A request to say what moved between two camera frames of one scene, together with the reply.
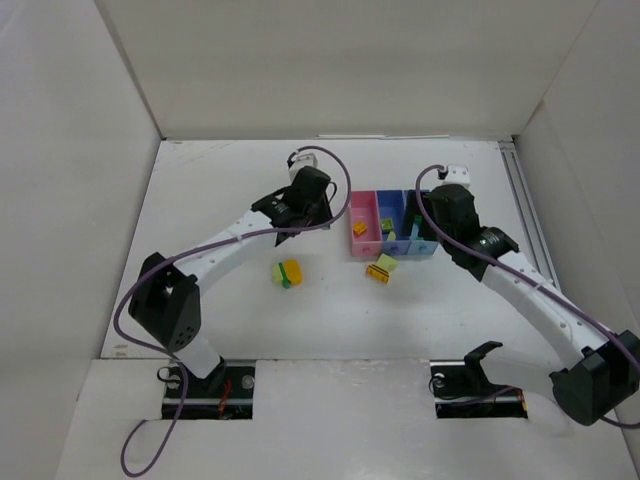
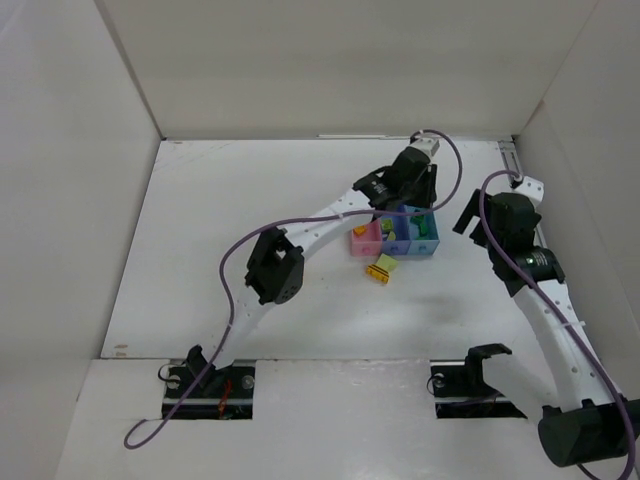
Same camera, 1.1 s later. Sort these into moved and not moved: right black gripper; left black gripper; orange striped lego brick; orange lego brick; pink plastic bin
Moved: left black gripper; right black gripper
Not moved: orange striped lego brick; orange lego brick; pink plastic bin
